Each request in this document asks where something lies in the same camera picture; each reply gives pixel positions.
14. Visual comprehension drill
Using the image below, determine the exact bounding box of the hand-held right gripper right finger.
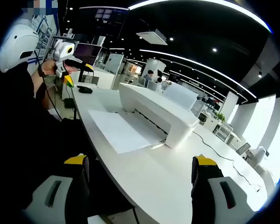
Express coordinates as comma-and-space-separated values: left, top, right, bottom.
190, 154, 255, 224

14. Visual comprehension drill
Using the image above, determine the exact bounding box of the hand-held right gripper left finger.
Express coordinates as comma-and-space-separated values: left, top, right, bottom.
23, 153, 91, 224

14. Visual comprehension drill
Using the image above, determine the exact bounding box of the white paper sheet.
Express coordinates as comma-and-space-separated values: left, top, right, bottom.
87, 109, 167, 154

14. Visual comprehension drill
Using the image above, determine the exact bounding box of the white printer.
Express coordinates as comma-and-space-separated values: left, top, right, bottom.
114, 82, 201, 150

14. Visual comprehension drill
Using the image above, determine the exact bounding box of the person's left hand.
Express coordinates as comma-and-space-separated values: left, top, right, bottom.
41, 59, 59, 76

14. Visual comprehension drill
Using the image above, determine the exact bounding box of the open laptop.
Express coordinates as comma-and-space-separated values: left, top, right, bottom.
73, 42, 103, 68

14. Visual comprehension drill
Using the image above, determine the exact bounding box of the small black object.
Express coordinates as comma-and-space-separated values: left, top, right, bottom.
76, 85, 93, 95

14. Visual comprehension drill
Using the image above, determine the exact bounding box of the black box on floor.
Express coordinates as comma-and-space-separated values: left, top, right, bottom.
63, 98, 75, 109

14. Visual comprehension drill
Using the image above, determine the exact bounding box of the white display panel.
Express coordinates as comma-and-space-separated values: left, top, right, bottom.
103, 53, 125, 76

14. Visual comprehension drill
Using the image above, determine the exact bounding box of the white chest-worn device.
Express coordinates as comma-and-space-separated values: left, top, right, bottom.
0, 22, 40, 73

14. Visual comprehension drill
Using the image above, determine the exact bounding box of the person's dark clothing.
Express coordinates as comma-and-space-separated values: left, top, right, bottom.
0, 62, 96, 210

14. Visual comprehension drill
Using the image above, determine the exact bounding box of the ceiling air conditioner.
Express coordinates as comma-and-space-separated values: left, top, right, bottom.
135, 28, 168, 46

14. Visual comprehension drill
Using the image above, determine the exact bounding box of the green potted plant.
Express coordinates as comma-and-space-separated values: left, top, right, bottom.
214, 112, 226, 124

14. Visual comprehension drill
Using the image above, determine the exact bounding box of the black device cable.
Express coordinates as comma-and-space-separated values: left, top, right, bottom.
33, 50, 63, 121

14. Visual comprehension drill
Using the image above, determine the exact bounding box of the wall poster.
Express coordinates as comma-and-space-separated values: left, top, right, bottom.
30, 14, 59, 60

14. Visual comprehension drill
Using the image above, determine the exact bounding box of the black printer power cable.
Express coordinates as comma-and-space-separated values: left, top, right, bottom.
191, 131, 263, 193

